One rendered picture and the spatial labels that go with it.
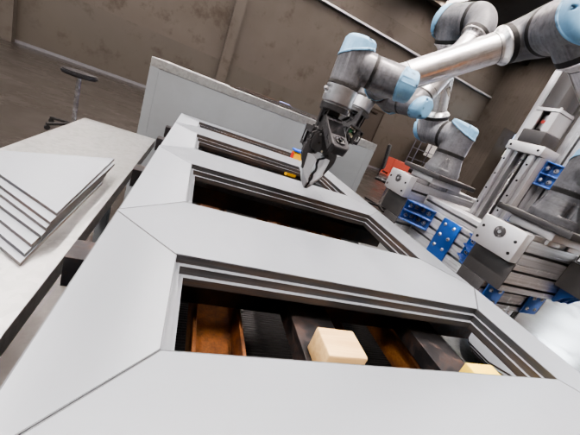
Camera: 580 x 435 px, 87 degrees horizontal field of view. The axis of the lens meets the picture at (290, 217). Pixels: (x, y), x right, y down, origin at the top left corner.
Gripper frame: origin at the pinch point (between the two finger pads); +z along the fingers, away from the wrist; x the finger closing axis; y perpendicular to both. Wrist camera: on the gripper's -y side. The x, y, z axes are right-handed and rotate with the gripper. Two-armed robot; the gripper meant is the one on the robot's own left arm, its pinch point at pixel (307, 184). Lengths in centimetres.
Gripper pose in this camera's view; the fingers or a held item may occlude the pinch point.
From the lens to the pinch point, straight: 79.0
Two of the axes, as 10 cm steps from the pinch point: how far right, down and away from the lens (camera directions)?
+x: -9.1, -2.3, -3.5
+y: -2.4, -4.1, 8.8
